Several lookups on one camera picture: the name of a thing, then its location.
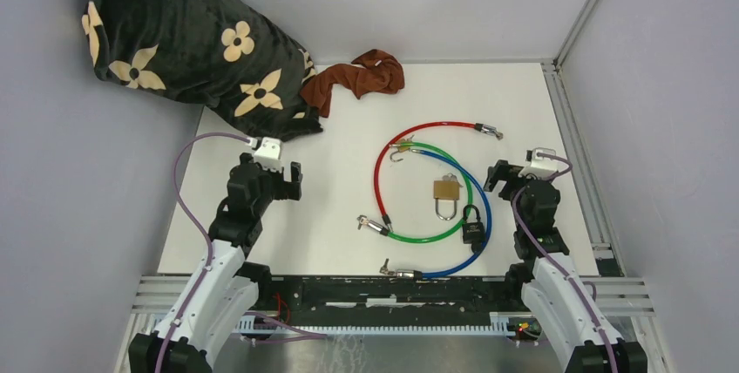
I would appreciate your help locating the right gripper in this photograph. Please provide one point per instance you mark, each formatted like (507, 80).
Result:
(505, 172)

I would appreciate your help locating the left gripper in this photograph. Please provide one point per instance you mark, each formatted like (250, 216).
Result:
(284, 186)

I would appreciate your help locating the red cable lock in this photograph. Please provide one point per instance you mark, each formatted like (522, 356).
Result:
(381, 228)

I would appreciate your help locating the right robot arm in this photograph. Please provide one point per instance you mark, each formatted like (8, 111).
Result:
(546, 281)

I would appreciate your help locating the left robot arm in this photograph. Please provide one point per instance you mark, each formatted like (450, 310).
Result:
(225, 286)

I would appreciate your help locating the black padlock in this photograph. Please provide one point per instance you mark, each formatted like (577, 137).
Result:
(473, 229)

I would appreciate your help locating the small brass padlock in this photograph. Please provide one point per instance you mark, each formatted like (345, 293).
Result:
(402, 145)

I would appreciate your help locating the brown towel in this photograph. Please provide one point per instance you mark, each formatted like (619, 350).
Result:
(373, 71)

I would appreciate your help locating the black floral plush blanket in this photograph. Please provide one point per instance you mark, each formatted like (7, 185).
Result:
(220, 54)

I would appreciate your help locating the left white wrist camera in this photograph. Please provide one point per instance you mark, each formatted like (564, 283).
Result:
(268, 154)

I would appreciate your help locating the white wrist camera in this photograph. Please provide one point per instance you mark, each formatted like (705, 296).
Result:
(268, 154)
(539, 164)

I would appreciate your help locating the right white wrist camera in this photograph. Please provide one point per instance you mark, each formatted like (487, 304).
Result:
(539, 164)

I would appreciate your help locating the green cable lock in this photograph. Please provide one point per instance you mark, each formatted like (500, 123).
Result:
(437, 237)

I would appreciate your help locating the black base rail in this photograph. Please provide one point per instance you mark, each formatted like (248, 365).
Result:
(377, 301)

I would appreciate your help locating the white cable duct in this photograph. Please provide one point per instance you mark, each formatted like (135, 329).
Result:
(248, 324)

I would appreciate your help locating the aluminium frame rail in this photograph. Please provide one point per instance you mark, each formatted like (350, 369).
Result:
(612, 78)

